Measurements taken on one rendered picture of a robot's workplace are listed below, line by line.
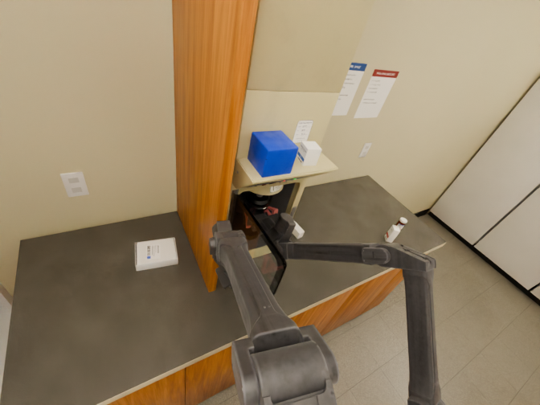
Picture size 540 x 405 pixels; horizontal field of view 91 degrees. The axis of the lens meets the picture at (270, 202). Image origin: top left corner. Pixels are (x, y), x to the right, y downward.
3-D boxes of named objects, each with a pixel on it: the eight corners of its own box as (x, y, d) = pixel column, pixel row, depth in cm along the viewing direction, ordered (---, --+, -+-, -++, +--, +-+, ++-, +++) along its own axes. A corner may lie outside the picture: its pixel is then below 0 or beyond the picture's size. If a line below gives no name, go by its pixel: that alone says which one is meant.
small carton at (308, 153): (296, 157, 87) (300, 141, 83) (309, 157, 89) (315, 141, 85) (302, 165, 83) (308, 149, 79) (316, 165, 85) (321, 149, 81)
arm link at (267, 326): (243, 427, 27) (336, 398, 30) (244, 382, 25) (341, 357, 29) (206, 251, 66) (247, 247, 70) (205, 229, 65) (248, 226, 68)
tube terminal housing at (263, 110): (201, 228, 130) (211, 57, 81) (259, 214, 146) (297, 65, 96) (218, 268, 115) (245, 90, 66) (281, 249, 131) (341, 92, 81)
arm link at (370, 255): (388, 268, 65) (406, 263, 72) (386, 244, 66) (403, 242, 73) (271, 259, 97) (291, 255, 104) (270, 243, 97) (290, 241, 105)
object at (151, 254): (136, 247, 114) (134, 242, 112) (174, 243, 121) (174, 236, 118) (136, 271, 106) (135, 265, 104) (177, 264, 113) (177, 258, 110)
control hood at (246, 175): (231, 184, 85) (235, 157, 79) (310, 172, 101) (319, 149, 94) (247, 208, 78) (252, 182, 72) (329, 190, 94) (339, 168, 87)
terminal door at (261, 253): (224, 263, 112) (237, 191, 86) (259, 330, 94) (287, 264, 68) (222, 264, 111) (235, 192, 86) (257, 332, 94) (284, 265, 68)
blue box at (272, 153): (247, 158, 80) (251, 131, 74) (275, 155, 85) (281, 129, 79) (261, 178, 74) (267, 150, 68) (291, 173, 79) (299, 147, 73)
